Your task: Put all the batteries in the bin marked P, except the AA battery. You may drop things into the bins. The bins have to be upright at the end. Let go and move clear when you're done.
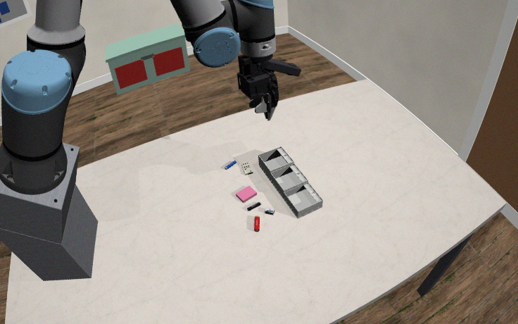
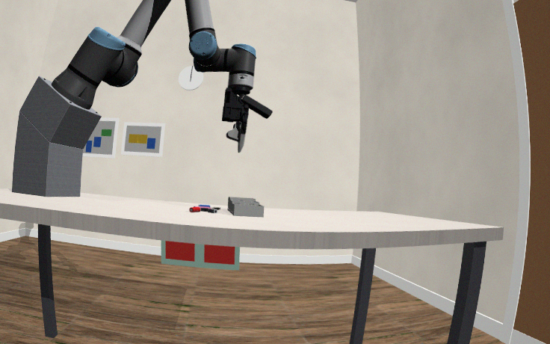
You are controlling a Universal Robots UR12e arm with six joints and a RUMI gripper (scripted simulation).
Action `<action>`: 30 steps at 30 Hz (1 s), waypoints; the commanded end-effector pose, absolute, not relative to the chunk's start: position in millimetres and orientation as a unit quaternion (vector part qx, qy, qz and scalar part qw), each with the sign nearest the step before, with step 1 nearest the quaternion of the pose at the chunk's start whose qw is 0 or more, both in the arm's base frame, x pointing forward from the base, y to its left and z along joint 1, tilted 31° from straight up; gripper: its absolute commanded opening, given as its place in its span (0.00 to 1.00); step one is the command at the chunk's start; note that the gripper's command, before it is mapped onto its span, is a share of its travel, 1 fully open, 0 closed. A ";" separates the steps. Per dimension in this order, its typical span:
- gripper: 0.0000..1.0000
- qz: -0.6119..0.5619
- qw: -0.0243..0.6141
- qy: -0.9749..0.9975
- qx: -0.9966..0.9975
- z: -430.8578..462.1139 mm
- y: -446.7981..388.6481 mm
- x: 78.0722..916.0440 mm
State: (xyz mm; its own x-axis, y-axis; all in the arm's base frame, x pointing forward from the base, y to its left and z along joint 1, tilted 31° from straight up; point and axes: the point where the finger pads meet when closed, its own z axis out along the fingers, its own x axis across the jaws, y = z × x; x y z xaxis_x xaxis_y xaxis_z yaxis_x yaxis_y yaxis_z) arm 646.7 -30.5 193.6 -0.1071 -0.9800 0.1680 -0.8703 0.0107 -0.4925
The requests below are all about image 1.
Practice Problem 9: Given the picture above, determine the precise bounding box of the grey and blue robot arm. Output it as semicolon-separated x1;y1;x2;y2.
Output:
0;0;276;195

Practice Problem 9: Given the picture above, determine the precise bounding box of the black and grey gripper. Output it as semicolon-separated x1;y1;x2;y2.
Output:
237;54;279;121

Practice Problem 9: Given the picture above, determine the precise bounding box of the white domino tile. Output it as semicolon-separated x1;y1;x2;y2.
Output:
241;162;253;175

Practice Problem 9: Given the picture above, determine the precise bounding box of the pink square pad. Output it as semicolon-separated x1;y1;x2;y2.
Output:
236;186;257;203

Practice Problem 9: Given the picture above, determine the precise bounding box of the red battery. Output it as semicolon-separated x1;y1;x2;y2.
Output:
254;216;260;232

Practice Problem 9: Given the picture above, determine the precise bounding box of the grey three-compartment bin rack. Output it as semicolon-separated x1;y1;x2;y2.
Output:
258;147;323;218

